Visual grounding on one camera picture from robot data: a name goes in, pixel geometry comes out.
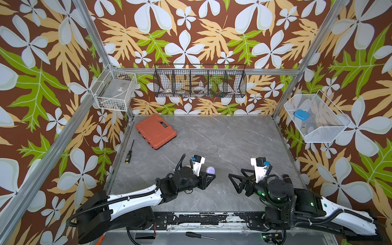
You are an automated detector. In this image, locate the orange handled screwdriver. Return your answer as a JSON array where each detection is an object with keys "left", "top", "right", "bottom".
[{"left": 96, "top": 235, "right": 105, "bottom": 245}]

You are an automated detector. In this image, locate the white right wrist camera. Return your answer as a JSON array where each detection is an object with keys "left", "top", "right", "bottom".
[{"left": 251, "top": 157, "right": 272, "bottom": 183}]

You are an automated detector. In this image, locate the red plastic tool case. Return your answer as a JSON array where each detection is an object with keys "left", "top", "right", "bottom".
[{"left": 136, "top": 114, "right": 177, "bottom": 150}]

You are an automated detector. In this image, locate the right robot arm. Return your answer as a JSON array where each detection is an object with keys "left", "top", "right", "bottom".
[{"left": 228, "top": 169, "right": 384, "bottom": 245}]

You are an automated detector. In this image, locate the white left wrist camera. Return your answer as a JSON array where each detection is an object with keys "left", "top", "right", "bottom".
[{"left": 190, "top": 155, "right": 205, "bottom": 176}]

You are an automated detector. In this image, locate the aluminium frame post right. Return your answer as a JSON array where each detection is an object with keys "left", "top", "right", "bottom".
[{"left": 272, "top": 0, "right": 349, "bottom": 119}]

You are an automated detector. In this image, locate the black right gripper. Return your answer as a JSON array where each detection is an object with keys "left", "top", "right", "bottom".
[{"left": 228, "top": 170, "right": 284, "bottom": 212}]

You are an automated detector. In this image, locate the black wire basket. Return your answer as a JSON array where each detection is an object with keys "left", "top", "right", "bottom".
[{"left": 153, "top": 63, "right": 247, "bottom": 98}]

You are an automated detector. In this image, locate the aluminium frame post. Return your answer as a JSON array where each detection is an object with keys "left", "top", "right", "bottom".
[
  {"left": 272, "top": 0, "right": 349, "bottom": 119},
  {"left": 73, "top": 1, "right": 134, "bottom": 120}
]

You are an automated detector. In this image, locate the aluminium frame post left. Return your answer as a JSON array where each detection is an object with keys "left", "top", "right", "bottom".
[{"left": 73, "top": 1, "right": 134, "bottom": 120}]

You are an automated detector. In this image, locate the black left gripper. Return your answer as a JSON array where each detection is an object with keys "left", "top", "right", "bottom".
[{"left": 176, "top": 169, "right": 215, "bottom": 194}]

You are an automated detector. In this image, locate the yellow black screwdriver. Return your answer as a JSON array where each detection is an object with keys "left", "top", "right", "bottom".
[{"left": 125, "top": 140, "right": 134, "bottom": 164}]

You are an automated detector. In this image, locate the white mesh basket right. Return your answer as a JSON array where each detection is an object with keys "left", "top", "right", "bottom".
[{"left": 284, "top": 90, "right": 352, "bottom": 144}]

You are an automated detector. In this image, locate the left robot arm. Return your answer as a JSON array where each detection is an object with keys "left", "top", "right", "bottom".
[{"left": 66, "top": 155, "right": 216, "bottom": 245}]

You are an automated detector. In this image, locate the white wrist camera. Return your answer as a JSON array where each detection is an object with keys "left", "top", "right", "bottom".
[
  {"left": 251, "top": 157, "right": 272, "bottom": 183},
  {"left": 190, "top": 155, "right": 205, "bottom": 176}
]

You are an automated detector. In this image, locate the black screwdriver front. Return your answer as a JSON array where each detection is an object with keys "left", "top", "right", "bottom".
[{"left": 185, "top": 232, "right": 216, "bottom": 241}]

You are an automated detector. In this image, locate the white wire basket left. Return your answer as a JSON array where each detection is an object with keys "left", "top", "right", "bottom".
[{"left": 91, "top": 69, "right": 138, "bottom": 112}]

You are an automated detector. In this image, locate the blue case in basket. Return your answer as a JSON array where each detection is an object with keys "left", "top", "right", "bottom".
[{"left": 294, "top": 110, "right": 310, "bottom": 121}]

